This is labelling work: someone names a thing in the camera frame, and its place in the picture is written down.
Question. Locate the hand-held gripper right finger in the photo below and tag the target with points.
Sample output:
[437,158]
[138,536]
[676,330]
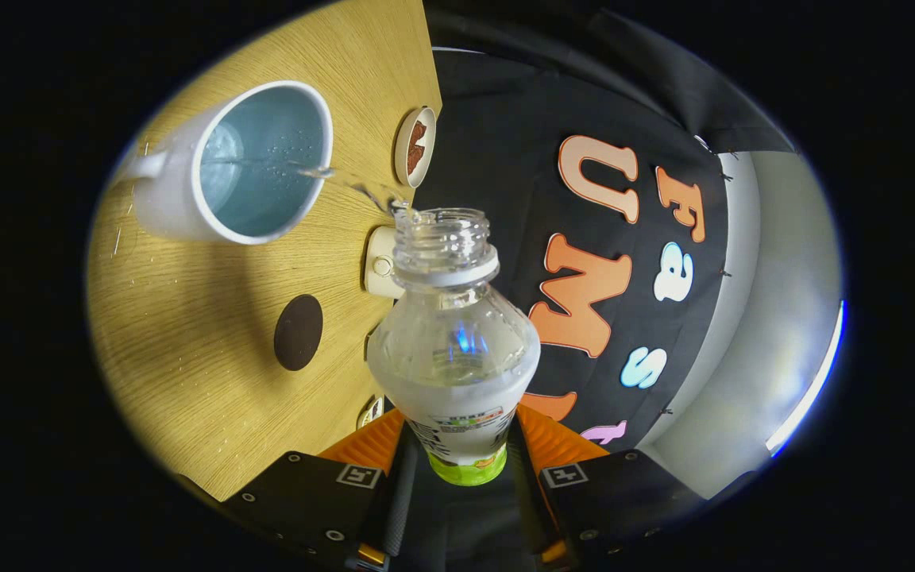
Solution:
[624,500]

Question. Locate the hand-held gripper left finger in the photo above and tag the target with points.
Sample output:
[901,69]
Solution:
[314,500]

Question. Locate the dark brown round coaster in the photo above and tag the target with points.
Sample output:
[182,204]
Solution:
[298,332]

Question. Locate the clear plastic juice bottle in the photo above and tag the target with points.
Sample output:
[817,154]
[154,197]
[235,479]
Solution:
[453,357]

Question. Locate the white cup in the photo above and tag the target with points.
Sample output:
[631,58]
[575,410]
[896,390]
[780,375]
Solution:
[175,199]

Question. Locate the white divided bean dish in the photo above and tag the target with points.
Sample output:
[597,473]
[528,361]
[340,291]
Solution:
[371,411]

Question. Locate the wooden table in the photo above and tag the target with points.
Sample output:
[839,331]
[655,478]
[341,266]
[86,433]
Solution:
[187,357]

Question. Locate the white square bread holder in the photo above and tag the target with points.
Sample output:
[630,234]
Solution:
[382,266]

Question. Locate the red braised meat piece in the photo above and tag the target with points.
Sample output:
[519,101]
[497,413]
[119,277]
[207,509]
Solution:
[416,163]
[417,135]

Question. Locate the round white plate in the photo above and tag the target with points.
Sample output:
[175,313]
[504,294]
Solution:
[402,151]

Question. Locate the black backdrop cloth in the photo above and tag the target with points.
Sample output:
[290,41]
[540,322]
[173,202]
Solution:
[505,159]

